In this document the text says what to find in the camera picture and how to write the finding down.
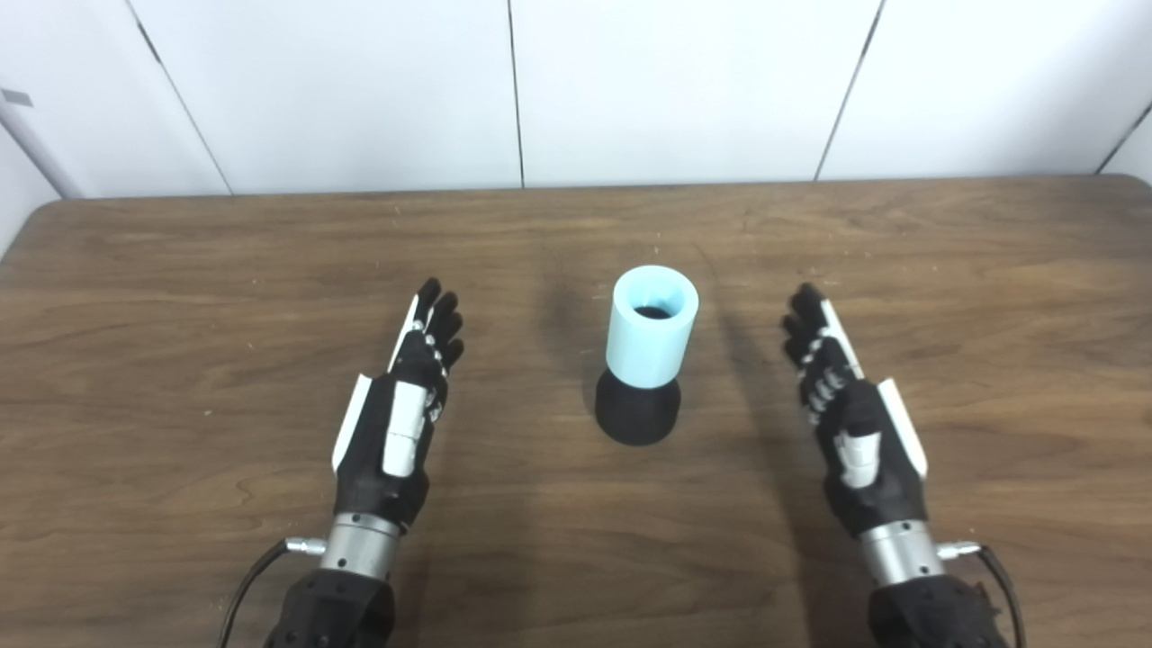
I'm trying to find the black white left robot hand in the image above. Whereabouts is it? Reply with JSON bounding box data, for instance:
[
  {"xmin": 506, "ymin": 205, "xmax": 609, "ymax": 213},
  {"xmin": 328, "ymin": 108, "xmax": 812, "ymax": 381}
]
[{"xmin": 331, "ymin": 277, "xmax": 465, "ymax": 534}]

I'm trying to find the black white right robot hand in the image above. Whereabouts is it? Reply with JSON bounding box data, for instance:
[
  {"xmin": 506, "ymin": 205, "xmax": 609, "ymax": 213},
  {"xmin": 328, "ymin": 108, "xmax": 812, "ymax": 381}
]
[{"xmin": 781, "ymin": 283, "xmax": 929, "ymax": 539}]

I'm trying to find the black flared nozzle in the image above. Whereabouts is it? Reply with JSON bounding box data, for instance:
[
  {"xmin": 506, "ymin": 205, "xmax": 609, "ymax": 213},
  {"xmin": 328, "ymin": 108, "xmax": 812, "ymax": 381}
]
[{"xmin": 594, "ymin": 305, "xmax": 682, "ymax": 446}]

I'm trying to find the light-blue hose piece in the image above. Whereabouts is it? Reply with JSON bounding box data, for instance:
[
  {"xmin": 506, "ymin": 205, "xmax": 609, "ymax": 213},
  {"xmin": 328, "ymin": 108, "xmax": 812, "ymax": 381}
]
[{"xmin": 605, "ymin": 265, "xmax": 700, "ymax": 390}]

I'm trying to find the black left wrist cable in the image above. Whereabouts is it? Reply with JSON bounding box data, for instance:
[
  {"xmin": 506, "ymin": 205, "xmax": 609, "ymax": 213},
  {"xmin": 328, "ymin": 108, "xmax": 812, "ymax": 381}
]
[{"xmin": 216, "ymin": 536, "xmax": 328, "ymax": 648}]

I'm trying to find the white wall corner post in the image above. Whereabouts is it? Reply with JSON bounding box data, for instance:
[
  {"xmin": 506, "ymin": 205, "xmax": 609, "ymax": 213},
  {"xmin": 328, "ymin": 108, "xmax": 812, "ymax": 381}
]
[{"xmin": 0, "ymin": 85, "xmax": 87, "ymax": 200}]

